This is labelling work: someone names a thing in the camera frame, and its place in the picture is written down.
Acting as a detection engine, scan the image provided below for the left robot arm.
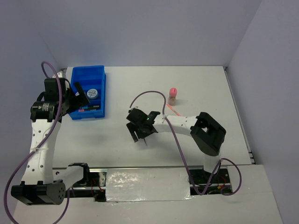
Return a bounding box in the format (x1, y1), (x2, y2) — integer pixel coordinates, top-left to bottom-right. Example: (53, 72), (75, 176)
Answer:
(11, 78), (92, 205)

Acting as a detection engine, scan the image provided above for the pink cap bottle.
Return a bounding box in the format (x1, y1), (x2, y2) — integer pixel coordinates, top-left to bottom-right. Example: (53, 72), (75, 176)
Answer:
(168, 88), (178, 106)

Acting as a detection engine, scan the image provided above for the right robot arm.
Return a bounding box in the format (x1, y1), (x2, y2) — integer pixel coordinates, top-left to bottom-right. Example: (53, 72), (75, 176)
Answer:
(127, 108), (226, 182)

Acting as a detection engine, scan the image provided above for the silver foil plate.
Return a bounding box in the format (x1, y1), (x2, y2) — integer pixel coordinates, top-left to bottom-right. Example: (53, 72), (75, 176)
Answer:
(106, 168), (191, 202)

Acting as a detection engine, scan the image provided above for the blue slime jar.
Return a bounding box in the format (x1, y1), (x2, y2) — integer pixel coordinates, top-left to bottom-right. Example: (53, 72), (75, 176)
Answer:
(86, 89), (99, 100)

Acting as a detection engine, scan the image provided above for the blue plastic divided tray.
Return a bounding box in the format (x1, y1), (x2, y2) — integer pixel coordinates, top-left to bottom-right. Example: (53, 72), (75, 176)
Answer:
(70, 65), (106, 120)

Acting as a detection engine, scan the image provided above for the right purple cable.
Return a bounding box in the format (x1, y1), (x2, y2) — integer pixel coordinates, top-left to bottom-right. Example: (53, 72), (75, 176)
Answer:
(128, 91), (241, 196)

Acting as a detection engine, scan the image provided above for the orange ballpoint pen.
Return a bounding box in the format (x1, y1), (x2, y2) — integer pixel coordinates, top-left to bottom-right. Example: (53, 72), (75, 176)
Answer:
(166, 104), (181, 116)

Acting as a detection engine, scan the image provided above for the blue cap highlighter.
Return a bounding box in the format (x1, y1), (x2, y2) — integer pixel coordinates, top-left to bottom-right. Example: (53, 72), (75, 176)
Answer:
(80, 105), (100, 110)

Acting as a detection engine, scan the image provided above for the pink cap highlighter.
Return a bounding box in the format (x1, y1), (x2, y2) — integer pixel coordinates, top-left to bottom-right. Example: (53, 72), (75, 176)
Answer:
(78, 108), (98, 112)

